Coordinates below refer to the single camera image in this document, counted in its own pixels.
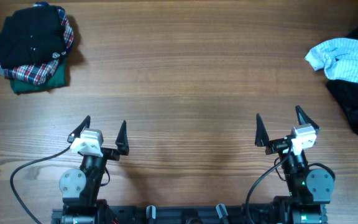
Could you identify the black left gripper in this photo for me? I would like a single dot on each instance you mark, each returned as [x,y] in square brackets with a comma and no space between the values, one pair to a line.
[112,154]

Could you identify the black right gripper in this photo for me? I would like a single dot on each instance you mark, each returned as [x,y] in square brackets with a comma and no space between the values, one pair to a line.
[261,140]

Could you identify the black t-shirt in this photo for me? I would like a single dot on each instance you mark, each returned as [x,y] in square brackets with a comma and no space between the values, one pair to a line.
[32,35]

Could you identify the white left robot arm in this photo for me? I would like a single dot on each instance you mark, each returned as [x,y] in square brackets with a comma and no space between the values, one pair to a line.
[80,187]

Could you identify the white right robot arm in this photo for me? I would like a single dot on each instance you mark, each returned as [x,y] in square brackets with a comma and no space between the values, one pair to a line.
[309,185]

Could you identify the green folded garment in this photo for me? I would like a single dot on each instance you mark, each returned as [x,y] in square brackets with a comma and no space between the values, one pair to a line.
[57,80]

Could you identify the plaid folded shirt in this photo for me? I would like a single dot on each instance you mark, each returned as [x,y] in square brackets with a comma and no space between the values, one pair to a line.
[38,73]

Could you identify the light blue striped shirt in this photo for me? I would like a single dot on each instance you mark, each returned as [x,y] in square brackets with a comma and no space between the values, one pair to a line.
[338,58]

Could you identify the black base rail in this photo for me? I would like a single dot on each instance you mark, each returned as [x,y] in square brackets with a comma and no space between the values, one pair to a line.
[188,214]

